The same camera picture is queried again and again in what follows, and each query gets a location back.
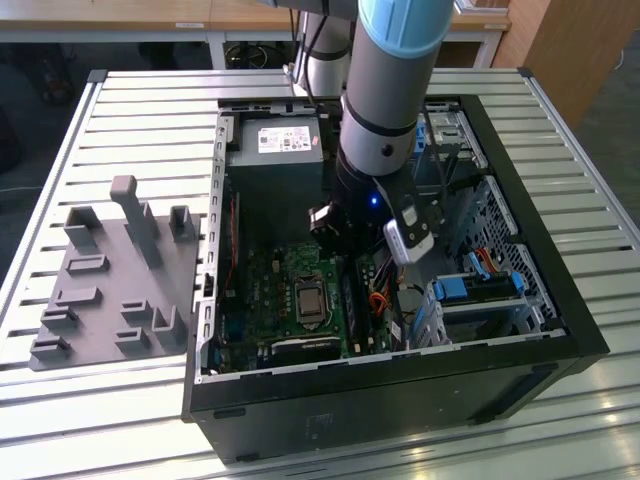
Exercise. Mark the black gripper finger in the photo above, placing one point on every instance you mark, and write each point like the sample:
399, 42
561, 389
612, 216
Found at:
325, 222

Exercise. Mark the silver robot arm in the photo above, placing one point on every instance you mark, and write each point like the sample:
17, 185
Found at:
385, 100

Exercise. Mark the grey power supply unit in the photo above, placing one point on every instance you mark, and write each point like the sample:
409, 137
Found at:
270, 200

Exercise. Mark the silver CPU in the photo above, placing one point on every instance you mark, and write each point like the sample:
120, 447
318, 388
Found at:
310, 302

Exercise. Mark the green motherboard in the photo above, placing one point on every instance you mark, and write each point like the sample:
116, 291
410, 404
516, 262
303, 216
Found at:
265, 280

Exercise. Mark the blue drive latch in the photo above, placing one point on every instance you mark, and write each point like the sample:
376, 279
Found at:
419, 137

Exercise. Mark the metal drive cage tall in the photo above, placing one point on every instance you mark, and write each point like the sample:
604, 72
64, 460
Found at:
450, 150

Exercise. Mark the blue disk carrier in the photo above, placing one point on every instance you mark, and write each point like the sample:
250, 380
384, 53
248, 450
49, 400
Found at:
450, 290

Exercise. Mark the black graphics card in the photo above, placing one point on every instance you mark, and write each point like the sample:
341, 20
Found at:
305, 347

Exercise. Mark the metal disk bay cage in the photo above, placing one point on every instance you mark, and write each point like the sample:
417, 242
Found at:
490, 315

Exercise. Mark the black open PC case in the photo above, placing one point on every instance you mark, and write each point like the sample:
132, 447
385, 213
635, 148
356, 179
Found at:
350, 415

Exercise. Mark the grey parts rack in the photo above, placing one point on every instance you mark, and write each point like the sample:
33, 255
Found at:
115, 280

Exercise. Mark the wooden cabinet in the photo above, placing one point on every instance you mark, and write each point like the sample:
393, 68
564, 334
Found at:
575, 50

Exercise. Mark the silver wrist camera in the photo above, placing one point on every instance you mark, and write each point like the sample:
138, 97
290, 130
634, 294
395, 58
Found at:
400, 247

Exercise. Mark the wooden desk white frame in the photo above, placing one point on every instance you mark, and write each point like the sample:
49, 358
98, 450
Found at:
100, 12

